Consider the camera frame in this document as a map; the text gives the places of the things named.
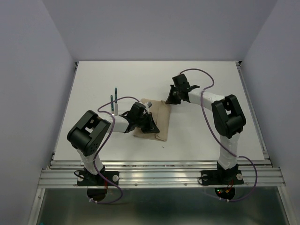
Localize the beige cloth napkin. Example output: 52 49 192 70
133 98 171 142

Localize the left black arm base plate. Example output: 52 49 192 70
74 170 120 187

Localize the silver knife teal handle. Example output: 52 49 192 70
114 87 118 116

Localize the aluminium rail frame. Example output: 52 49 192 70
28 60 291 225

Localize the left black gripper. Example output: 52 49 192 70
135 112 159 134

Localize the silver fork teal handle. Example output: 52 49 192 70
110 95 114 115

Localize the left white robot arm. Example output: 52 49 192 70
67 102 159 185

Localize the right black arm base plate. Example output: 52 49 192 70
198 170 244 186

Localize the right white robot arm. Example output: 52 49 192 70
166 74 246 183

